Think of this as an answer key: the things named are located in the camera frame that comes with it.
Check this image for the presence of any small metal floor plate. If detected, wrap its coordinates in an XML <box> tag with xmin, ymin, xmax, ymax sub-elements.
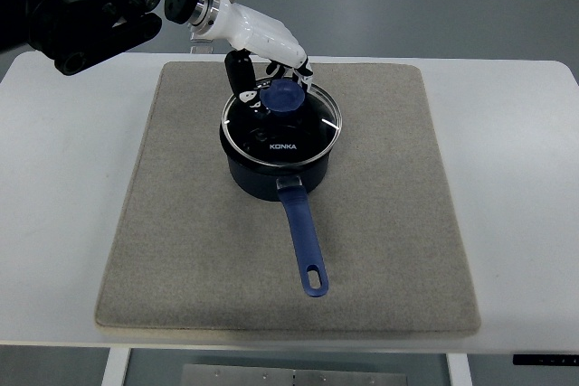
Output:
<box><xmin>190</xmin><ymin>33</ymin><xmax>214</xmax><ymax>54</ymax></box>

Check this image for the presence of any grey felt mat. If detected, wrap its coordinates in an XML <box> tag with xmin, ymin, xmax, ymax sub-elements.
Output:
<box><xmin>95</xmin><ymin>61</ymin><xmax>480</xmax><ymax>339</ymax></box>

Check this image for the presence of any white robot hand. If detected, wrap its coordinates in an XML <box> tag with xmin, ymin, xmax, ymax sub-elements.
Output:
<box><xmin>188</xmin><ymin>0</ymin><xmax>313</xmax><ymax>104</ymax></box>

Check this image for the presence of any black table control panel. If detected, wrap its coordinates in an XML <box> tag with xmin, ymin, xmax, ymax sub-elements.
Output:
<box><xmin>512</xmin><ymin>353</ymin><xmax>579</xmax><ymax>367</ymax></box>

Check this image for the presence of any dark blue saucepan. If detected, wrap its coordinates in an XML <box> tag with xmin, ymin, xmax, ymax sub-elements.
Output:
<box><xmin>219</xmin><ymin>119</ymin><xmax>341</xmax><ymax>297</ymax></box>

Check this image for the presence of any glass lid blue knob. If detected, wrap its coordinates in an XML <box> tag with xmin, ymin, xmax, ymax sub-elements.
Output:
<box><xmin>221</xmin><ymin>79</ymin><xmax>342</xmax><ymax>167</ymax></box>

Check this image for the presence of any white table leg frame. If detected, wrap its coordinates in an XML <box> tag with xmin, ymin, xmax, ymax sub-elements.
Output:
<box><xmin>100</xmin><ymin>347</ymin><xmax>473</xmax><ymax>386</ymax></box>

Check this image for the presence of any grey metal base plate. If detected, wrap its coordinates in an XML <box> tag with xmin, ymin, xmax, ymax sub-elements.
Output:
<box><xmin>180</xmin><ymin>364</ymin><xmax>408</xmax><ymax>386</ymax></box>

